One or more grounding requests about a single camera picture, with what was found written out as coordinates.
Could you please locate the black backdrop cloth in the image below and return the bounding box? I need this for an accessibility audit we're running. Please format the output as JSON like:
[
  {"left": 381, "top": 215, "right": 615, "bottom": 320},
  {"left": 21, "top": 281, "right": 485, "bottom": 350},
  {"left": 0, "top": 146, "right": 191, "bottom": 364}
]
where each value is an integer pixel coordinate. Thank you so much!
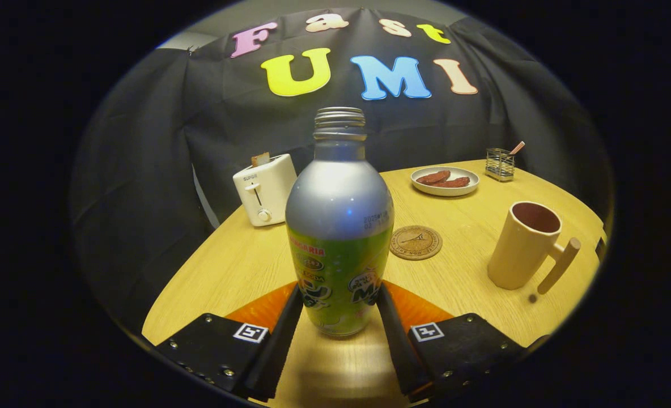
[{"left": 69, "top": 7, "right": 614, "bottom": 335}]

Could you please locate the cream cup with wooden handle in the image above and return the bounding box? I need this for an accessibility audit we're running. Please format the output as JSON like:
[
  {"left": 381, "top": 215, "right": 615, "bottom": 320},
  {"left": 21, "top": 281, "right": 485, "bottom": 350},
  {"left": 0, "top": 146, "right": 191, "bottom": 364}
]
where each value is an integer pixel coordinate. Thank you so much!
[{"left": 487, "top": 201, "right": 581, "bottom": 295}]

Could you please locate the wooden table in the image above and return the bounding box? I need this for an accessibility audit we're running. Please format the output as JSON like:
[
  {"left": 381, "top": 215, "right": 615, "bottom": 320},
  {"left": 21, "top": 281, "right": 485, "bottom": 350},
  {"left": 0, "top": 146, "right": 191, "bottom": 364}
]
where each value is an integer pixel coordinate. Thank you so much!
[{"left": 142, "top": 160, "right": 608, "bottom": 408}]

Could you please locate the white toaster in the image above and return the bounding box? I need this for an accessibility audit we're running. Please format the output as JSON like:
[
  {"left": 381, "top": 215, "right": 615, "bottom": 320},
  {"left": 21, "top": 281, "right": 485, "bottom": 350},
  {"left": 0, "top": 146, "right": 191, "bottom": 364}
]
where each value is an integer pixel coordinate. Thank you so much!
[{"left": 233, "top": 153, "right": 298, "bottom": 228}]

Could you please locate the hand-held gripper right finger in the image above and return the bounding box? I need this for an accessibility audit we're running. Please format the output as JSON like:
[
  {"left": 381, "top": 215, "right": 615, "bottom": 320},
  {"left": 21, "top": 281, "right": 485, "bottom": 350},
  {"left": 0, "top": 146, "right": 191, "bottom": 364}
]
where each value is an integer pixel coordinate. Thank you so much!
[{"left": 376, "top": 280, "right": 529, "bottom": 403}]

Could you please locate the round cork coaster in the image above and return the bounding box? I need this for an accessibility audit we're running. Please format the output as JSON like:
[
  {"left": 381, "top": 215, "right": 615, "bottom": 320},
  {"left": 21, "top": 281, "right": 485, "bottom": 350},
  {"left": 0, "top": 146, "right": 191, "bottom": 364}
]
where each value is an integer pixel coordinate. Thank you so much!
[{"left": 389, "top": 226, "right": 443, "bottom": 261}]

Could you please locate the white oval plate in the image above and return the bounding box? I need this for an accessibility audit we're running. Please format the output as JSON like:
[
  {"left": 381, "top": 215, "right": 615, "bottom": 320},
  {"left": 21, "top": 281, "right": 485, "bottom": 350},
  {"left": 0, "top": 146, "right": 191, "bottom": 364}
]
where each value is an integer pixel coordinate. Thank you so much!
[{"left": 411, "top": 166, "right": 480, "bottom": 197}]

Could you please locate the wire mesh holder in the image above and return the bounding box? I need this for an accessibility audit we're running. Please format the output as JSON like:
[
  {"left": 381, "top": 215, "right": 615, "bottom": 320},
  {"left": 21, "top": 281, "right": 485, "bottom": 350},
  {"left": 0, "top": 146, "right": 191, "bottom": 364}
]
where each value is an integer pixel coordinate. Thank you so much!
[{"left": 486, "top": 148, "right": 515, "bottom": 182}]

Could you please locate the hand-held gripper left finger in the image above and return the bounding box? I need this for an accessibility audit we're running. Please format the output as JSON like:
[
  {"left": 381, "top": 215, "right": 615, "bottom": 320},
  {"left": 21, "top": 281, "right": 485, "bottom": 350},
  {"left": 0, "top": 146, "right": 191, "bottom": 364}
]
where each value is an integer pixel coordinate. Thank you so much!
[{"left": 155, "top": 283, "right": 305, "bottom": 403}]

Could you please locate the silver green label juice bottle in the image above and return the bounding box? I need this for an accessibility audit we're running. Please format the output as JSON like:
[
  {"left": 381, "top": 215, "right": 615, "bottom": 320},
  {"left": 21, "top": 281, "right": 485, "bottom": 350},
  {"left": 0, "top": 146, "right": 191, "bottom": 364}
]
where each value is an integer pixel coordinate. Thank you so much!
[{"left": 285, "top": 107, "right": 395, "bottom": 337}]

